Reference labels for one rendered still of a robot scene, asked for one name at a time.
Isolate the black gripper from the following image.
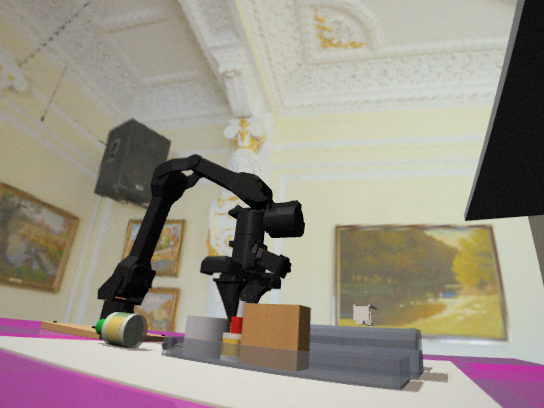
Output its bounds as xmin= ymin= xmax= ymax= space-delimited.
xmin=200 ymin=234 xmax=281 ymax=322

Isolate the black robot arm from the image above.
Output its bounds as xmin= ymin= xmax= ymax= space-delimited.
xmin=98 ymin=154 xmax=305 ymax=319

